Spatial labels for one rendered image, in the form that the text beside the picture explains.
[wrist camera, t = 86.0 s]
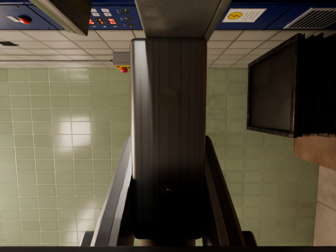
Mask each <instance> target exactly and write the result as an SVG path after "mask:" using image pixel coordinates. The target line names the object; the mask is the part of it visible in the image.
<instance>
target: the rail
mask: <svg viewBox="0 0 336 252"><path fill-rule="evenodd" d="M29 1H30V2H32V3H33V4H34V5H35V6H37V7H38V8H39V9H40V10H42V11H43V12H44V13H45V14H47V15H48V16H49V17H50V18H52V19H53V20H54V21H55V22H57V23H58V24H59V25H60V26H62V27H63V28H64V29H65V30H67V31H68V32H69V33H73V34H76V33H75V32H74V31H73V30H72V29H71V28H70V27H68V26H67V25H66V24H65V23H64V22H63V21H61V20H60V19H59V18H58V17H57V16H56V15H54V14H53V13H52V12H51V11H50V10H49V9H47V8H46V7H45V6H44V5H43V4H42V3H40V2H39V1H38V0H29Z"/></svg>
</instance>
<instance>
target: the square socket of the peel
mask: <svg viewBox="0 0 336 252"><path fill-rule="evenodd" d="M207 47H208V46H207V43H206V40H205V39H203V38H134V39H132V40H131V42H130V45H129V59H130V112H131V165H132V216H133V234H134V237H135V238H136V239H139V240H151V241H154V242H157V243H161V244H175V243H179V242H183V241H185V240H198V239H200V238H202V236H203V232H204V192H205V146H206V96H207Z"/></svg>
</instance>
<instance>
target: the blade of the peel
mask: <svg viewBox="0 0 336 252"><path fill-rule="evenodd" d="M134 1H135V4H136V8H137V11H138V14H139V18H140V21H141V24H142V28H143V31H144V34H145V38H202V39H205V41H206V43H208V41H209V39H210V37H211V36H212V34H213V32H214V31H215V29H216V27H217V25H218V24H219V22H220V20H221V19H222V17H223V15H224V13H225V12H226V10H227V8H228V7H229V5H230V3H231V1H232V0H134Z"/></svg>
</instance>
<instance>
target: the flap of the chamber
mask: <svg viewBox="0 0 336 252"><path fill-rule="evenodd" d="M38 1H39V2H40V3H41V4H43V5H44V6H45V7H46V8H47V9H48V10H50V11H51V12H52V13H53V14H54V15H56V16H57V17H58V18H59V19H60V20H61V21H63V22H64V23H65V24H66V25H67V26H68V27H70V28H71V29H72V30H73V31H74V32H75V33H77V34H78V35H82V36H88V31H89V24H90V17H91V10H92V3H93V0H38Z"/></svg>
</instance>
